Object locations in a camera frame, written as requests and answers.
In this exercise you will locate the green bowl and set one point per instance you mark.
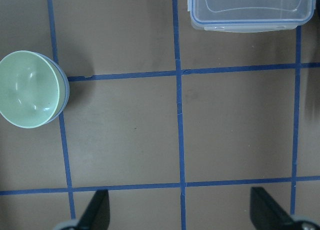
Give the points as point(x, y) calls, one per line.
point(29, 89)

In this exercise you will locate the clear plastic lidded container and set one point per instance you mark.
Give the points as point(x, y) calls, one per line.
point(249, 16)

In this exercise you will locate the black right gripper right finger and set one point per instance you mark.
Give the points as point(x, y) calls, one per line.
point(266, 213)

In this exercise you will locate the blue bowl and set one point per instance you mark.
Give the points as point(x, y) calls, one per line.
point(64, 87)

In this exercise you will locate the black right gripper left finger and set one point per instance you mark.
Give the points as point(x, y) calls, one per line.
point(97, 214)

